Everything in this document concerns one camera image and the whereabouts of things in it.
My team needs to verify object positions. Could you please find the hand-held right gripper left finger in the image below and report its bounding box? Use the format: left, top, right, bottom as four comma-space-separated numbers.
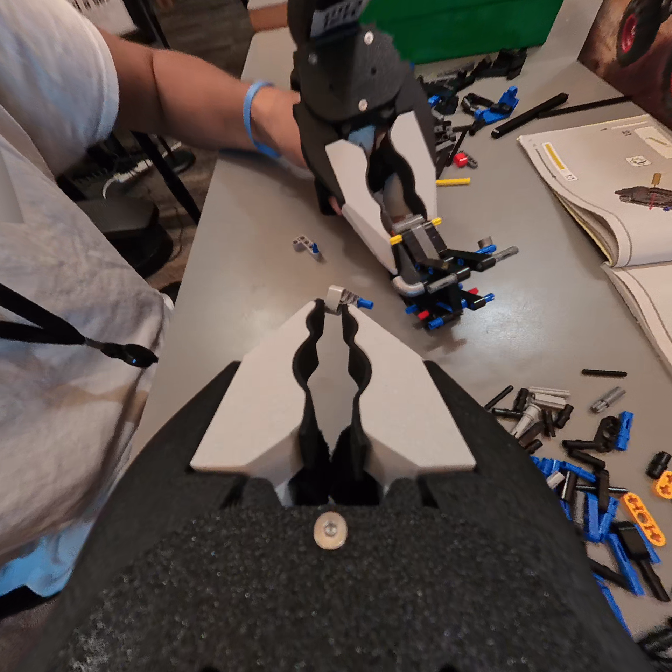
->
189, 298, 322, 501

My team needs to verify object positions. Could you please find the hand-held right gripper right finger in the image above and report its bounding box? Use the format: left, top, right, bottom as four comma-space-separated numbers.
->
340, 303, 478, 498

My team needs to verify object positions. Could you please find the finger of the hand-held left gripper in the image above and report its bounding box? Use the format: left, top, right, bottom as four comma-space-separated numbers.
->
390, 110, 440, 221
324, 138, 400, 275

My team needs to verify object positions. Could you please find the partly built lego model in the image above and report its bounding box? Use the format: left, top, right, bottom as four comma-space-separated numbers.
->
388, 215, 519, 331

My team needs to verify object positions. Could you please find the person's left forearm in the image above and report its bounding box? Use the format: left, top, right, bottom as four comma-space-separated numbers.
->
97, 29, 274, 158

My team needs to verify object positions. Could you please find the pile of large lego parts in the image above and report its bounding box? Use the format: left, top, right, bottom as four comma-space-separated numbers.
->
417, 47, 528, 169

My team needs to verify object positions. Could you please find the long black lego beam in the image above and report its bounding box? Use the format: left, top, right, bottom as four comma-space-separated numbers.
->
491, 93, 569, 140

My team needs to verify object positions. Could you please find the lego instruction booklet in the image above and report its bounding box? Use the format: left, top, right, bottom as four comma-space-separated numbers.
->
517, 114, 672, 368

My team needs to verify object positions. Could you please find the pile of small lego pieces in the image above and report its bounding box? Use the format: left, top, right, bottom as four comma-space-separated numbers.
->
483, 370, 672, 636

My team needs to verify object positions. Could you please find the lego set box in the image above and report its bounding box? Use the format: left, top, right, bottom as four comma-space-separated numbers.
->
577, 0, 672, 129

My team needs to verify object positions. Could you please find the person's left hand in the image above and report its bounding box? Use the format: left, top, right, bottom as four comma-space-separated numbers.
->
260, 86, 316, 169

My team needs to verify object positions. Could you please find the blue wristband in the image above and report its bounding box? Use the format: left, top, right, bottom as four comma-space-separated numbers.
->
243, 80, 281, 159

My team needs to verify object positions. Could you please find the green storage bin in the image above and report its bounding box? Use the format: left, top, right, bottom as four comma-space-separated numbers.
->
359, 0, 564, 65

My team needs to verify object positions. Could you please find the black strap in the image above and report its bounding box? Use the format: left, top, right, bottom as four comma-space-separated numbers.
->
0, 283, 159, 368

